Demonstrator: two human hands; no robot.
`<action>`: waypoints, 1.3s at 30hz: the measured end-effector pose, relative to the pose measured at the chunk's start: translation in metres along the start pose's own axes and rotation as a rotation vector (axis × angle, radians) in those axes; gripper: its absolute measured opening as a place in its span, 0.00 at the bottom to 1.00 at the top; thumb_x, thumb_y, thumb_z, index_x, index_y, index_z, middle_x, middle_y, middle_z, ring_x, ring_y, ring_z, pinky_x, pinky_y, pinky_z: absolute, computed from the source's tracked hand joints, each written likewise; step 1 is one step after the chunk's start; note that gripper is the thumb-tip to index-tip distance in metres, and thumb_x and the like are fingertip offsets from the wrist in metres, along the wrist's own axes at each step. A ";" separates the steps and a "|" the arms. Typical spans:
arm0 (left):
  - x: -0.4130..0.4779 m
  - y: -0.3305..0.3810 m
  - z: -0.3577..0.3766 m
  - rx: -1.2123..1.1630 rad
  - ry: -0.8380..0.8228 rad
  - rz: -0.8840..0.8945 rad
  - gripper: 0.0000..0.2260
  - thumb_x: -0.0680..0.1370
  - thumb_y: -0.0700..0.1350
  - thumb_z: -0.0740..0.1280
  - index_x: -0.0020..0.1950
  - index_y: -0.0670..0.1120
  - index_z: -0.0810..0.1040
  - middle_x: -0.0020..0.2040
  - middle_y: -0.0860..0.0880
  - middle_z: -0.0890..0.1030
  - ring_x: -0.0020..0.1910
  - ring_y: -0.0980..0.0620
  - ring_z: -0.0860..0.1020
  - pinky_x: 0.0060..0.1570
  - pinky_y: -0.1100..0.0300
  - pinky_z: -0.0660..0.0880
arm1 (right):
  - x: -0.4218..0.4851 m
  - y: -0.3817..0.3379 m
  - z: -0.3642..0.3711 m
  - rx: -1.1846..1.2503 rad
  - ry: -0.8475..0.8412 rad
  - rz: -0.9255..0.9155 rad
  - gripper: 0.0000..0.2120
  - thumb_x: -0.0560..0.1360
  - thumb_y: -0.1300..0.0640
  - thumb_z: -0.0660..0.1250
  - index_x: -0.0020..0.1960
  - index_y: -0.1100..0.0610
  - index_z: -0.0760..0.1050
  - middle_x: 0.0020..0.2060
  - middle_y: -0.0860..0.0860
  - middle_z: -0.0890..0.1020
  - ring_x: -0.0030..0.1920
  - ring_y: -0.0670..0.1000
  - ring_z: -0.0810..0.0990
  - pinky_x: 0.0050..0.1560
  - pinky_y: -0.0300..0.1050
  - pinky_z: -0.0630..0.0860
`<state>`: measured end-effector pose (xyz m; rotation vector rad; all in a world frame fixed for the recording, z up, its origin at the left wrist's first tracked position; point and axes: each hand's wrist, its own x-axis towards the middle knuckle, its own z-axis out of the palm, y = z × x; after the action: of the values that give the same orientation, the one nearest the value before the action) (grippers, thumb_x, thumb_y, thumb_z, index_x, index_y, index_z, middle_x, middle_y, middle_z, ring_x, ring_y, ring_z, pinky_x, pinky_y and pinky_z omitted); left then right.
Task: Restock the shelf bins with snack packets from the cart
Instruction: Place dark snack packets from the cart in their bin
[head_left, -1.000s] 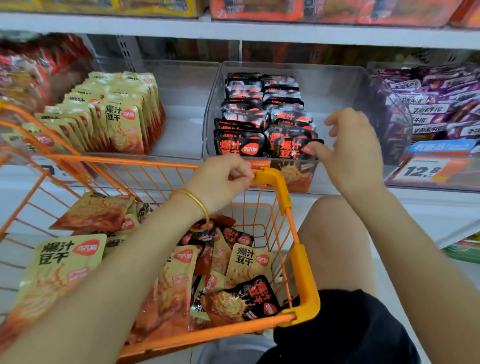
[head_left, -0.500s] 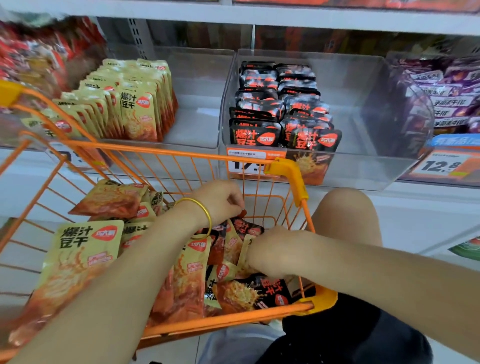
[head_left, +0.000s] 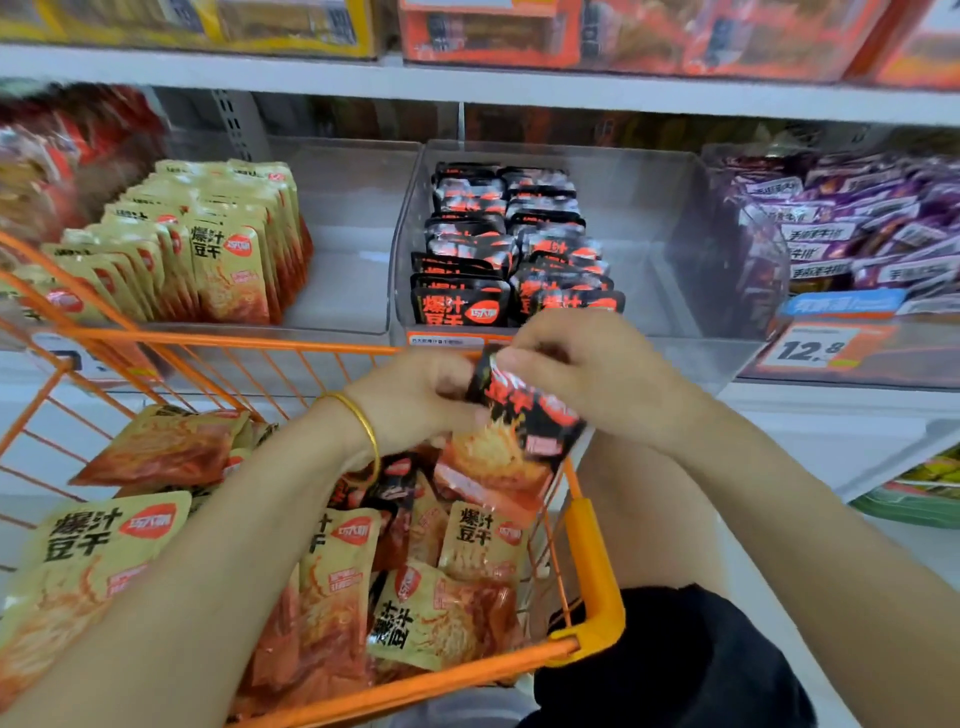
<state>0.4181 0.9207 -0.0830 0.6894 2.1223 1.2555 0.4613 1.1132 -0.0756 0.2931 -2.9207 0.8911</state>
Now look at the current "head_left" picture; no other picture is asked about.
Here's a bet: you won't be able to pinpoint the person's left hand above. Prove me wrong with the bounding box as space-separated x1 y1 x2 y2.
342 348 489 459

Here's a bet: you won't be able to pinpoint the person's right hand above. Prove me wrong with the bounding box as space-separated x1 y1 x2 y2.
495 307 707 452

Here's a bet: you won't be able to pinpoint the black flame print snack packet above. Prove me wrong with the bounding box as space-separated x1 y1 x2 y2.
435 352 590 512

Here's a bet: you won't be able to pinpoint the orange shopping cart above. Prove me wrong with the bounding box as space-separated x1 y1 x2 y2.
0 232 627 728

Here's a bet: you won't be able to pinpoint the yellow orange snack packet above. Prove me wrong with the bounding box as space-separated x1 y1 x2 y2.
232 160 315 264
199 192 290 309
214 177 302 287
187 210 275 327

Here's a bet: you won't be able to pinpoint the row of yellow orange snacks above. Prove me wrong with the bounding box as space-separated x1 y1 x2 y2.
0 157 204 335

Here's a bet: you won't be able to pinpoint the pile of black orange snacks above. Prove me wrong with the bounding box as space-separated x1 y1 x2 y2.
0 405 560 722

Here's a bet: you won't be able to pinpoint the person's right forearm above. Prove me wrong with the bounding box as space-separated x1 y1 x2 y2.
667 390 960 728

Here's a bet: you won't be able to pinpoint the person's left forearm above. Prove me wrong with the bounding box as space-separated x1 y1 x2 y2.
0 405 384 728

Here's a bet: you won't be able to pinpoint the person's right leg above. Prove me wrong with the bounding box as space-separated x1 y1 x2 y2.
577 427 729 594

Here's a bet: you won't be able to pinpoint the orange blue shelf price tag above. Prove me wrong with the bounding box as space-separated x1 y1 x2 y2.
742 289 960 389

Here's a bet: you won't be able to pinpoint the pile of purple packets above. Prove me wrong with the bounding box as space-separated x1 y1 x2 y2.
720 150 960 294

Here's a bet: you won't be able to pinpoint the black shorts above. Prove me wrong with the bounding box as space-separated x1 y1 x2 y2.
517 585 819 728

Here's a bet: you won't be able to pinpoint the pile of green yellow packages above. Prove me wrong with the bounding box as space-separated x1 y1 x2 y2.
852 447 960 530

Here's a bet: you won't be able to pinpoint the stack of orange trimmed packets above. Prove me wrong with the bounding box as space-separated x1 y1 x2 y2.
397 0 960 89

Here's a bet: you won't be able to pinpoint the stack of yellow trimmed packets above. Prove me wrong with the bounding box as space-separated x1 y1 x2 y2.
0 0 395 62

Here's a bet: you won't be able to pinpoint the gold bracelet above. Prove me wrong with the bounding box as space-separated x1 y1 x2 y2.
322 390 384 489

